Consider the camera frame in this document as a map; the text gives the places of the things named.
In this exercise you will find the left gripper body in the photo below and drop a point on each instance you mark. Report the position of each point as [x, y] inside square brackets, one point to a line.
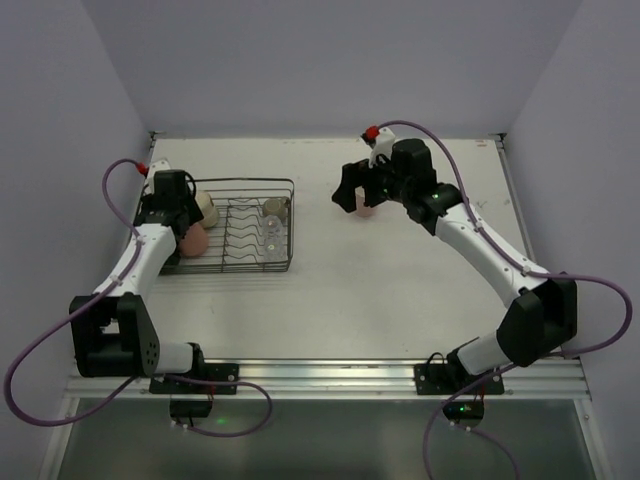
[189, 215]

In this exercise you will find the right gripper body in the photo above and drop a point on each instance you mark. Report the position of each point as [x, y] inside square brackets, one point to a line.
[373, 182]

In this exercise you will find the pink ceramic mug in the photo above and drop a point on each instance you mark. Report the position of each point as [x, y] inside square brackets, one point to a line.
[362, 209]

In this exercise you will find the salmon pink tumbler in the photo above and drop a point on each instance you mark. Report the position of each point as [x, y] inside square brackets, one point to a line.
[195, 242]

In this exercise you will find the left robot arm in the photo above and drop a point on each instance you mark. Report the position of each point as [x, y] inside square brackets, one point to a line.
[113, 333]

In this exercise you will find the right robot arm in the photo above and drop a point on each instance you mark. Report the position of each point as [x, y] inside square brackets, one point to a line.
[541, 313]

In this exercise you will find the beige two-tier cup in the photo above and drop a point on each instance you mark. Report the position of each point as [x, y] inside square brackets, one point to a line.
[208, 209]

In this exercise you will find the small tan cup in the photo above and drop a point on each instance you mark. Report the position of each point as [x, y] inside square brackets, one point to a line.
[276, 206]

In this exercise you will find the clear glass upper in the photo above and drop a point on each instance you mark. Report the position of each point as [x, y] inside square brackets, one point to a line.
[273, 228]

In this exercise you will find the clear glass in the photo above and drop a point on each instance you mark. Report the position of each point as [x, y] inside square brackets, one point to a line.
[273, 228]
[274, 250]

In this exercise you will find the clear glass lower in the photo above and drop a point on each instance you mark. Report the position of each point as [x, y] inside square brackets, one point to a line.
[274, 250]

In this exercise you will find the left controller box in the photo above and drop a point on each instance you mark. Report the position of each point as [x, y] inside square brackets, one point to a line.
[190, 409]

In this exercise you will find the controller box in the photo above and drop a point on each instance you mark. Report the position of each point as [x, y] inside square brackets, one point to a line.
[190, 409]
[465, 410]

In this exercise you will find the right controller box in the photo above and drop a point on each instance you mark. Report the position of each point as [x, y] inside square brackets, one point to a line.
[465, 410]

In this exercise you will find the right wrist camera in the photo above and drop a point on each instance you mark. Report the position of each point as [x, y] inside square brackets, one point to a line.
[381, 144]

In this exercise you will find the wire dish rack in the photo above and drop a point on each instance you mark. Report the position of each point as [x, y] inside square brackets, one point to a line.
[236, 241]

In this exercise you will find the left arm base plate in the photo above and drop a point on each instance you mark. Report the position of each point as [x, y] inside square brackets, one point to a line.
[221, 379]

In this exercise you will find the aluminium mounting rail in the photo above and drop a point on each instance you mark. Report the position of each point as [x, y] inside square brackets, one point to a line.
[400, 380]

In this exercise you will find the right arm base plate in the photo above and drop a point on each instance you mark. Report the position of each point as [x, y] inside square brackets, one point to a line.
[438, 376]

